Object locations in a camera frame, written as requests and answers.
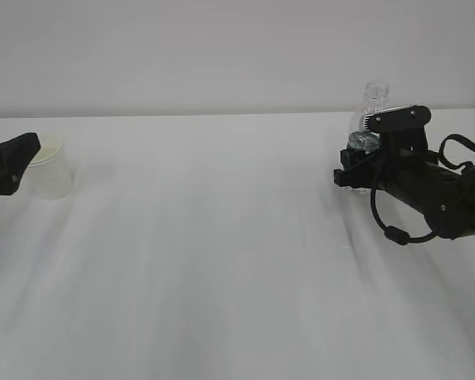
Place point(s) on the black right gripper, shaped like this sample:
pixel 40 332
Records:
pixel 360 169

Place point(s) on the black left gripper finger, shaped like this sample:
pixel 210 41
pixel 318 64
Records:
pixel 15 157

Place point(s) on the white paper cup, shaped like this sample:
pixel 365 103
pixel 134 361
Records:
pixel 48 174

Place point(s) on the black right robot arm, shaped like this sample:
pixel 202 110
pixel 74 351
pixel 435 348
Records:
pixel 405 168

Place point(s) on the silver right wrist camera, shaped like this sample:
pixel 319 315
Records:
pixel 396 119

